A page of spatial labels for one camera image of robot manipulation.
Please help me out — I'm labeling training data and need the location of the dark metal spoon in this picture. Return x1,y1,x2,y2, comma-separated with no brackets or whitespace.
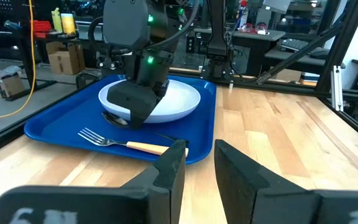
101,111,190,144

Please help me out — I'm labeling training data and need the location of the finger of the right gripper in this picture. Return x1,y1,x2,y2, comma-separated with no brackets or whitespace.
106,80,163,130
154,79,170,105

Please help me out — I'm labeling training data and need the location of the white round plate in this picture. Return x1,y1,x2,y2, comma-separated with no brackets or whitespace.
98,78,201,124

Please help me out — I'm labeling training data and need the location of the black keyboard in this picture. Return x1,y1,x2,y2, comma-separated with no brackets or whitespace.
280,37,309,52

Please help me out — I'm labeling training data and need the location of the yellow cable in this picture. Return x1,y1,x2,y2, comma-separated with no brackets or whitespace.
0,0,37,123

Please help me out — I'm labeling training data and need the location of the small cardboard box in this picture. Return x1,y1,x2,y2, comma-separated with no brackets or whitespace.
0,65,25,99

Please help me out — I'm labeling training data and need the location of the fork with wooden handle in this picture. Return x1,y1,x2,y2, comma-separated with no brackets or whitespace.
78,127,189,157

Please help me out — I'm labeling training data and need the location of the yellow canister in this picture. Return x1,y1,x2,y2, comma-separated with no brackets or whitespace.
60,12,76,35

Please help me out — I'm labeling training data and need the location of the yellow squeeze bottle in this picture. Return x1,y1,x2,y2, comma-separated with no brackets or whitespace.
51,7,63,33

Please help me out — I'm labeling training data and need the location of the red box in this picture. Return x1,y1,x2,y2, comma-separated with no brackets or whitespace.
31,19,53,34

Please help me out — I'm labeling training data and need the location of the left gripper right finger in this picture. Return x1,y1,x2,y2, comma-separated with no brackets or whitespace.
214,139,358,224

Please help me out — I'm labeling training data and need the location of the large cardboard box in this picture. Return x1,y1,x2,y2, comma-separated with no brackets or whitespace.
45,41,86,76

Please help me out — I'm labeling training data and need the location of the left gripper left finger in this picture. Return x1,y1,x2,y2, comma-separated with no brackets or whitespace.
0,139,187,224

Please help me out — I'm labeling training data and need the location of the grey desk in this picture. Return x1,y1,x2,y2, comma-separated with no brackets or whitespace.
193,27,286,77

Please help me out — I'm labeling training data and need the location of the blue plastic tray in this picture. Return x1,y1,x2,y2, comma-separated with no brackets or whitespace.
24,73,218,165

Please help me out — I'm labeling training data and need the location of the silver metal bracket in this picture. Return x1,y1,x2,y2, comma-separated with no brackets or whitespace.
330,65,344,112

